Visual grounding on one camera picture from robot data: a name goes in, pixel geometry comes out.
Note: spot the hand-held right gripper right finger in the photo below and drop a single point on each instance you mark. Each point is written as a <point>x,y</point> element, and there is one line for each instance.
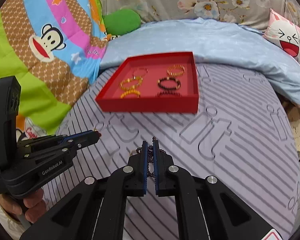
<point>155,170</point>

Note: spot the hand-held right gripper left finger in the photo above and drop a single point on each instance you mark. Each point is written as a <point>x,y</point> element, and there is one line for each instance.
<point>144,170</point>

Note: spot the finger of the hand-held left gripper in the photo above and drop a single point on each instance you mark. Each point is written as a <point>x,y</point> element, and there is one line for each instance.
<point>87,140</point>
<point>77,135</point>

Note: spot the small gold hoop earring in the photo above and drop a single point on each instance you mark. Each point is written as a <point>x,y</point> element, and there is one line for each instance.
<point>97,130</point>

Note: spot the red cardboard box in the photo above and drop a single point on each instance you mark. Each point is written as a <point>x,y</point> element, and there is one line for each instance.
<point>150,105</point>

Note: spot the thin gold bangle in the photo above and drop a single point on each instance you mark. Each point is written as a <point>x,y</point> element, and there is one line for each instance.
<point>140,71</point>

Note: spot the wide gold bangle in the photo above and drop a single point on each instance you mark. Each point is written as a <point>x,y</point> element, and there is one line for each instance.
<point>176,70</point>

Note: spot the person's left hand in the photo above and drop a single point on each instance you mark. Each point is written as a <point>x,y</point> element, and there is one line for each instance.
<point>33,207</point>

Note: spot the grey striped bedsheet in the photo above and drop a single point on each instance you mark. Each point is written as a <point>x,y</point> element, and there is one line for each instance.
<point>227,155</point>

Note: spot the cartoon monkey quilt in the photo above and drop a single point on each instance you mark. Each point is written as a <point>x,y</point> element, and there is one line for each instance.
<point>40,55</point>

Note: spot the green pillow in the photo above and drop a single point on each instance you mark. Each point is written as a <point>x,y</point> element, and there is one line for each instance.
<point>122,21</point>

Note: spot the light blue quilt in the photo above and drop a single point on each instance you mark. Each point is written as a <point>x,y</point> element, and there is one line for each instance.
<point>227,45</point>

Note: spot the floral pillow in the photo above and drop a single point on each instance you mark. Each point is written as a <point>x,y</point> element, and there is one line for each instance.
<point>165,0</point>

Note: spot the pink cat face cushion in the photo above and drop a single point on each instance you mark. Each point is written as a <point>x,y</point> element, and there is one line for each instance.
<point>285,37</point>

